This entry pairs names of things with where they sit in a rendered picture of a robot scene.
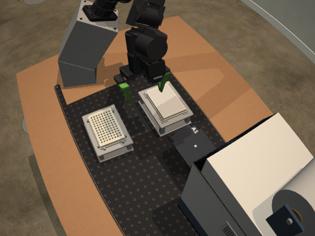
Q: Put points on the grey cylinder stub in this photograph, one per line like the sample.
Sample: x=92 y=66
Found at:
x=289 y=221

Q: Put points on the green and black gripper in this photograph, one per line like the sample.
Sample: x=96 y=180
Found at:
x=125 y=72

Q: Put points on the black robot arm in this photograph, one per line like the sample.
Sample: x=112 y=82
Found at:
x=146 y=39

